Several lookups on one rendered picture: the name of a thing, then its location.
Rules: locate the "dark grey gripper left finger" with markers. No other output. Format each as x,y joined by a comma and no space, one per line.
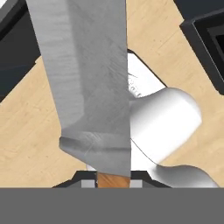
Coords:
84,180

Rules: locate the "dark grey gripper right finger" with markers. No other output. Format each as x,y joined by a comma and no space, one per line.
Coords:
140,180

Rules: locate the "dark grey open drawer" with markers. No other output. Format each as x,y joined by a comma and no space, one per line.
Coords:
208,43

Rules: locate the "white rounded object, black panel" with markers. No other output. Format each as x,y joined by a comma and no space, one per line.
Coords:
163,122

